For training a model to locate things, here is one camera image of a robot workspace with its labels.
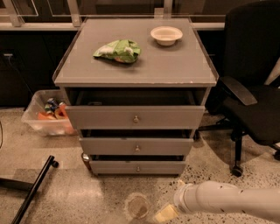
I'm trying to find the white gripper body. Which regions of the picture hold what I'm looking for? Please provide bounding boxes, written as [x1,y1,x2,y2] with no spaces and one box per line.
[173,183,193,214]

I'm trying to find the grey bottom drawer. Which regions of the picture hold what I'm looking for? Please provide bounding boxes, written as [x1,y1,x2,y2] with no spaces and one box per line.
[89,155,186,175]

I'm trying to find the grey drawer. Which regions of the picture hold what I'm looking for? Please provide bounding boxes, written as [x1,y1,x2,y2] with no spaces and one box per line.
[80,129,193,156]
[89,155,186,175]
[64,90,206,130]

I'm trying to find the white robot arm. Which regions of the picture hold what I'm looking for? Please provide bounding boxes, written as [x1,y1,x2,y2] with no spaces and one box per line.
[154,181,280,223]

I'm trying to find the grey middle drawer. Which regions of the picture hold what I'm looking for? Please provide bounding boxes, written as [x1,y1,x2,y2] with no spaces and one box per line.
[80,129,193,156]

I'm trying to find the grey drawer cabinet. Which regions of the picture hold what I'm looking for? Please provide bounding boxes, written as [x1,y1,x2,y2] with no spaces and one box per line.
[52,17,220,177]

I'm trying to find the grey top drawer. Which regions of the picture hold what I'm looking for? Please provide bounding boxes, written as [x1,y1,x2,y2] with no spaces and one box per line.
[64,90,206,130]

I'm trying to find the soda can behind cabinet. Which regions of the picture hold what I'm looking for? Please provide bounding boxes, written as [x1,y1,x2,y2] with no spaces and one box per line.
[81,152,91,171]

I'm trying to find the black office chair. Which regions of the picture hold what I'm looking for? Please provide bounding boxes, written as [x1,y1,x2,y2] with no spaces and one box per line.
[199,0,280,177]

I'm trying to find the orange item in bin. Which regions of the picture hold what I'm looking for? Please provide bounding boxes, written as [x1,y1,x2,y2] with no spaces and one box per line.
[38,104,68,120]

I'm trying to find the green chip bag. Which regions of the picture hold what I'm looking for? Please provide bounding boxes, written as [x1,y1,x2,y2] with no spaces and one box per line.
[93,39,141,64]

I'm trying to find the cans in bin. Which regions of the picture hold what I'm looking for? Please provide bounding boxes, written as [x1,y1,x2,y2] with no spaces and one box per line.
[45,98,59,112]

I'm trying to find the clear plastic storage bin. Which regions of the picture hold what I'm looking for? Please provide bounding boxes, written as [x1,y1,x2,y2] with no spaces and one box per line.
[22,89,77,136]

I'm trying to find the black metal stand leg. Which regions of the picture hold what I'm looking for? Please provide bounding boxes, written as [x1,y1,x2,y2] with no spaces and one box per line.
[0,156,60,224]

